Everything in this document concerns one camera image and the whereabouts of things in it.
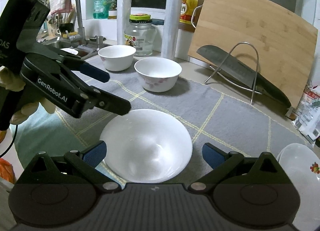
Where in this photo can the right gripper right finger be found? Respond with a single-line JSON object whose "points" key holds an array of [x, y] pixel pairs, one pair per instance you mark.
{"points": [[224, 165]]}

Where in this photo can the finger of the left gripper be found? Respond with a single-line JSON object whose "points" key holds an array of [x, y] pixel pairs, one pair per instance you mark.
{"points": [[109, 102], [75, 63]]}

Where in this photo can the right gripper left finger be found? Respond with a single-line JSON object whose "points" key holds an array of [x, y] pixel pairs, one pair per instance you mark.
{"points": [[83, 164]]}

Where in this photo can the white floral bowl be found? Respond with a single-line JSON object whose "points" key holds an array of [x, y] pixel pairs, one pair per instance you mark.
{"points": [[157, 74]]}

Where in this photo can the white bowl sink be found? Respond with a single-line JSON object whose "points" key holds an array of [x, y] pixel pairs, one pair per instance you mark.
{"points": [[146, 146]]}

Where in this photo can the steel kitchen sink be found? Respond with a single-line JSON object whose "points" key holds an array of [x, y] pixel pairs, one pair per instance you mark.
{"points": [[85, 51]]}

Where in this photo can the steel kitchen faucet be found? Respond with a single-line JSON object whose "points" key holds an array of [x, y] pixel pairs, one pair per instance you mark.
{"points": [[65, 28]]}

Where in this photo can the gloved left hand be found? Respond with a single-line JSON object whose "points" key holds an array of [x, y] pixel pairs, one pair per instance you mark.
{"points": [[14, 83]]}

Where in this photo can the white red strainer basket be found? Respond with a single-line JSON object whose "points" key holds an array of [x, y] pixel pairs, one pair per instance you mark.
{"points": [[70, 50]]}

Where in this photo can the sink soap dispenser knob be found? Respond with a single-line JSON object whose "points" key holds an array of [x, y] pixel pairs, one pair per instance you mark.
{"points": [[97, 42]]}

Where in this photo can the small potted plant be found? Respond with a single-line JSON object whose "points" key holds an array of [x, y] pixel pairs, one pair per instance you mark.
{"points": [[112, 12]]}

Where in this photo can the grey checked table mat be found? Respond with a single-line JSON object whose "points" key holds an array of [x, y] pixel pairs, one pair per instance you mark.
{"points": [[209, 115]]}

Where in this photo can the glass jar green lid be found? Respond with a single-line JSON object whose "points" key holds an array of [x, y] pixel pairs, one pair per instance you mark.
{"points": [[140, 34]]}

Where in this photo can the pink cloth on faucet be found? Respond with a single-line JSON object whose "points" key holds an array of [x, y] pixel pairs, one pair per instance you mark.
{"points": [[60, 6]]}

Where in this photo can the plastic wrap roll left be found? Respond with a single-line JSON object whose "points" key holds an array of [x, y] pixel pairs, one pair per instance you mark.
{"points": [[123, 14]]}

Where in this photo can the plastic wrap roll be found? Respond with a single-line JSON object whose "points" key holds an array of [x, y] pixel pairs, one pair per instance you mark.
{"points": [[170, 29], [123, 14]]}

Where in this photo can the steel cleaver knife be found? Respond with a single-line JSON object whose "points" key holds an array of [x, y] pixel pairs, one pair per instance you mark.
{"points": [[241, 72]]}

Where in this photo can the white plastic food bag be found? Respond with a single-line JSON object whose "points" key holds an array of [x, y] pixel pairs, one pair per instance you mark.
{"points": [[307, 113]]}

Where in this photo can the plastic wrap roll right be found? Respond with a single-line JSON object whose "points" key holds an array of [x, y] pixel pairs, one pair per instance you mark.
{"points": [[170, 29]]}

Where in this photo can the bamboo cutting board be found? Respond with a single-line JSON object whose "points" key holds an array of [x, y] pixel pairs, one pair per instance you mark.
{"points": [[263, 34]]}

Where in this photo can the brown vinegar jug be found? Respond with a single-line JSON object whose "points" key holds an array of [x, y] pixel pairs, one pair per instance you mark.
{"points": [[190, 11]]}

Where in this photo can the wire knife stand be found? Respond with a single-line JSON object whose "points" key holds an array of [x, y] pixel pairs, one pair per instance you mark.
{"points": [[215, 70]]}

